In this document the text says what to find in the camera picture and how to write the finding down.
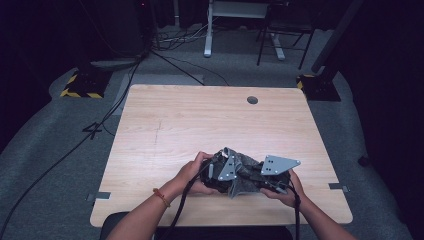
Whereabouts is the left hand-held gripper black cable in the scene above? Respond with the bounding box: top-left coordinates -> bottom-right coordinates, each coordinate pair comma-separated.
159,159 -> 215,240

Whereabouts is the hand-held gripper black cable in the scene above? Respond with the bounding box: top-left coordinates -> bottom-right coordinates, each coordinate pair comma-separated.
159,159 -> 215,240
288,179 -> 302,240

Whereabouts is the right hand-held gripper black cable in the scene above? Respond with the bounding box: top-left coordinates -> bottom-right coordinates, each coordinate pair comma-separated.
288,179 -> 302,240

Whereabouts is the slanted dark metal pole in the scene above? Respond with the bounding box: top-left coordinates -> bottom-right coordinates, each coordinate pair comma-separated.
310,0 -> 365,75

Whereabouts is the person's left hand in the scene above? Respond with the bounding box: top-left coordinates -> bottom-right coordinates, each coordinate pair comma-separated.
174,151 -> 218,197

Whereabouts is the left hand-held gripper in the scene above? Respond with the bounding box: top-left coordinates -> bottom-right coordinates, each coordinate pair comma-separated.
199,150 -> 238,195

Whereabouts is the black chair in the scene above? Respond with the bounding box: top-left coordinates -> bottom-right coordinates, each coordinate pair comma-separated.
255,0 -> 317,71

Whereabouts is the person's right hand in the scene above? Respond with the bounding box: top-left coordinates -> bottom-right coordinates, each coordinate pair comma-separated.
259,168 -> 307,209

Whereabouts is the thick black floor cable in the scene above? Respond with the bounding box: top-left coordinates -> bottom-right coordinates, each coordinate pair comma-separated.
0,56 -> 145,238

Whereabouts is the thin black floor cable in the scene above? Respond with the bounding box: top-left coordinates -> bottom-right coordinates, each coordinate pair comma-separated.
150,49 -> 231,87

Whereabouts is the dark cabinet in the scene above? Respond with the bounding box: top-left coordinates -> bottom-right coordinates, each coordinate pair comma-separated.
87,0 -> 158,63

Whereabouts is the orange bead bracelet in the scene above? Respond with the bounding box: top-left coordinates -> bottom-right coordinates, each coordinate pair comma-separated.
152,187 -> 172,209

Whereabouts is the bundle of floor cables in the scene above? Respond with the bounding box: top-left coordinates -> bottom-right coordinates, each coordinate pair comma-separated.
152,23 -> 209,52

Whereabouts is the grey tape strip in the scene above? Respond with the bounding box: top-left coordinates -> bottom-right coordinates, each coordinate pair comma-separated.
327,182 -> 351,194
86,191 -> 112,203

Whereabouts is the white desk frame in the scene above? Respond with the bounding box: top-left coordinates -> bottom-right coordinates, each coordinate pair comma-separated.
203,0 -> 287,62

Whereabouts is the yellow-black striped stand base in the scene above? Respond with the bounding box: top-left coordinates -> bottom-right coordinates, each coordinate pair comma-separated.
59,67 -> 113,100
295,73 -> 342,102

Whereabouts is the grey cloth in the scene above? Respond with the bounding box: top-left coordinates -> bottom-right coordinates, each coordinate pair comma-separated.
213,146 -> 268,200

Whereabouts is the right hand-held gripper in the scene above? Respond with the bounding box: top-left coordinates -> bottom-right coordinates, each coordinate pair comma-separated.
259,154 -> 302,196

